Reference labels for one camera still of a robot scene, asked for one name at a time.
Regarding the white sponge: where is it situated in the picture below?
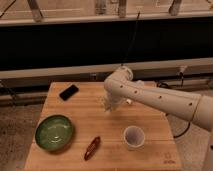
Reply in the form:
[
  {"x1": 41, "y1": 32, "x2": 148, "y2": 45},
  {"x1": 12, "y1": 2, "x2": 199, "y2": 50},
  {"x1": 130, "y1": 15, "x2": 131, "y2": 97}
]
[{"x1": 103, "y1": 97, "x2": 112, "y2": 111}]

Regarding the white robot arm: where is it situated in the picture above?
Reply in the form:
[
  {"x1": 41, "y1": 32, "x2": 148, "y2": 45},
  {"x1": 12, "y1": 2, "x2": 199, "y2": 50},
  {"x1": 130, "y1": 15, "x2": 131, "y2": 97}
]
[{"x1": 104, "y1": 66, "x2": 213, "y2": 171}]

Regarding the white ceramic cup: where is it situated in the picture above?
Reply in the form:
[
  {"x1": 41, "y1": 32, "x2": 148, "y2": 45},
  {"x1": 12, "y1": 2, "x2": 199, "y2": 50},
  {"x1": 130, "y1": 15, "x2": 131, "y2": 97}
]
[{"x1": 123, "y1": 125, "x2": 145, "y2": 150}]

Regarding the green ceramic bowl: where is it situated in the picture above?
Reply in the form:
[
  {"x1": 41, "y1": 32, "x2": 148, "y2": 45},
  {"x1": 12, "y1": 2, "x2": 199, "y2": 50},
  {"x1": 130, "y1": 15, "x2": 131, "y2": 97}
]
[{"x1": 35, "y1": 115, "x2": 74, "y2": 152}]

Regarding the white patterned tube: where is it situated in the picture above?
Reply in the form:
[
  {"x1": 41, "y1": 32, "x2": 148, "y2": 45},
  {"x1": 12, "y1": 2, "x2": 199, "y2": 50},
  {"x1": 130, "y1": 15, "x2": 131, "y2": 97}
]
[{"x1": 126, "y1": 80, "x2": 145, "y2": 105}]

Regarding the black smartphone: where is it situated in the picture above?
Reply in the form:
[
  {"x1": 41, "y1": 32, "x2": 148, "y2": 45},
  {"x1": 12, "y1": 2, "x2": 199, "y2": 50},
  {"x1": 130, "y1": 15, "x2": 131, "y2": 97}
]
[{"x1": 59, "y1": 85, "x2": 79, "y2": 101}]

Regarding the wooden board table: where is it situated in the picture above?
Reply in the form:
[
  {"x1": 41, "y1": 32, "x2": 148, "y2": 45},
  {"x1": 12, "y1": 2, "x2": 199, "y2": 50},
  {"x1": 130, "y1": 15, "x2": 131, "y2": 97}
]
[{"x1": 24, "y1": 82, "x2": 181, "y2": 171}]

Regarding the red brown oblong object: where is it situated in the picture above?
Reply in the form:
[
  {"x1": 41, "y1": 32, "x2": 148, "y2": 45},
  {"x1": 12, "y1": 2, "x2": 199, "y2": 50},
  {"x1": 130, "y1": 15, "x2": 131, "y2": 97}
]
[{"x1": 84, "y1": 136, "x2": 101, "y2": 161}]

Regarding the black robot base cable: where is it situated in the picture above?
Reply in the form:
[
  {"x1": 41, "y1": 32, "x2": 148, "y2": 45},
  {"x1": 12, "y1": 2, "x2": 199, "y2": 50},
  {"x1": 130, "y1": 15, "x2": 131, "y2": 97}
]
[{"x1": 155, "y1": 79, "x2": 193, "y2": 139}]

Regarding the black hanging cable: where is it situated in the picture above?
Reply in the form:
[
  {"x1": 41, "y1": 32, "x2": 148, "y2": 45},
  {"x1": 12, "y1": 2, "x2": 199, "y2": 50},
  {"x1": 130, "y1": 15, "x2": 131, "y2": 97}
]
[{"x1": 120, "y1": 9, "x2": 142, "y2": 68}]

